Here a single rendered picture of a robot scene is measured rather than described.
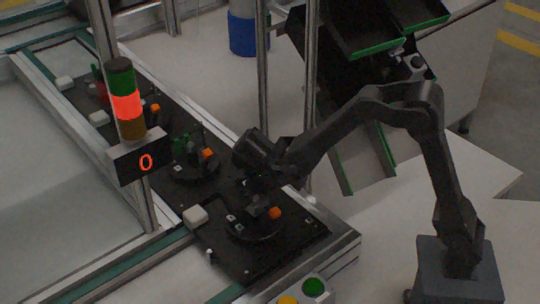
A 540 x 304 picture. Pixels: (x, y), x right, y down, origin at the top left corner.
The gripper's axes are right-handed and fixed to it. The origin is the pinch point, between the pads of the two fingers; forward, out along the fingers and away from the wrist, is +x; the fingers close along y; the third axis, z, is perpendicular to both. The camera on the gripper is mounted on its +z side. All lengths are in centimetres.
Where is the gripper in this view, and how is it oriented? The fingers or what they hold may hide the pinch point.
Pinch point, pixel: (251, 186)
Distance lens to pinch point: 119.8
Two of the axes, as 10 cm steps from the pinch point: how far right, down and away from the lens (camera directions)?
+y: -7.6, 4.3, -4.8
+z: -4.9, -8.7, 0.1
